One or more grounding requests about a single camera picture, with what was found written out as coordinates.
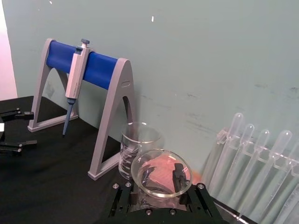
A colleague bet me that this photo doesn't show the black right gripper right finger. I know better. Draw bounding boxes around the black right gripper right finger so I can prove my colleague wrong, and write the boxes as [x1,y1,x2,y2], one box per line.
[172,163,225,221]

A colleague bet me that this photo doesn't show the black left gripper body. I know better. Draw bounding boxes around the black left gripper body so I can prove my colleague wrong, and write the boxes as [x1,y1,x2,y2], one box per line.
[0,116,5,143]

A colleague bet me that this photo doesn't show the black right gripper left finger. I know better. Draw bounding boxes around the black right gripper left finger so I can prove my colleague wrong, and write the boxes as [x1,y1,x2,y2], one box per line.
[108,182,135,217]

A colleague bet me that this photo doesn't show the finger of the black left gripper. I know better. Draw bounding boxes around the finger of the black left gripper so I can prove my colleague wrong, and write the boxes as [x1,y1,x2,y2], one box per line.
[0,107,34,121]
[0,140,38,156]

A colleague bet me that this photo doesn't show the clear glass conical flask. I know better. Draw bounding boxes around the clear glass conical flask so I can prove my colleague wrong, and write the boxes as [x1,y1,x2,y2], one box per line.
[130,149,194,210]

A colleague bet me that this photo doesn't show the black table cloth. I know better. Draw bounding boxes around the black table cloth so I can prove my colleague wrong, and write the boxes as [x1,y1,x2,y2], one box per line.
[0,95,299,224]

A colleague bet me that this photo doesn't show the clear glass beaker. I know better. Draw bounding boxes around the clear glass beaker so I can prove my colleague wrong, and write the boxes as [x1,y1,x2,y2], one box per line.
[119,121,163,181]

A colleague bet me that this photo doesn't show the grey and blue micropipette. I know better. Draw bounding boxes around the grey and blue micropipette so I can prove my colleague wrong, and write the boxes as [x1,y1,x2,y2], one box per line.
[62,38,92,138]

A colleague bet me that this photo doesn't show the clear acrylic pipette rack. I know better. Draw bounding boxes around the clear acrylic pipette rack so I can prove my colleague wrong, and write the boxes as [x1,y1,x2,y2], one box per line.
[205,130,299,224]

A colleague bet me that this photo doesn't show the grey stand with blue bar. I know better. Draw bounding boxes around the grey stand with blue bar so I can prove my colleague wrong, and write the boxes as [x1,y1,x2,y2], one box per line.
[27,38,136,182]

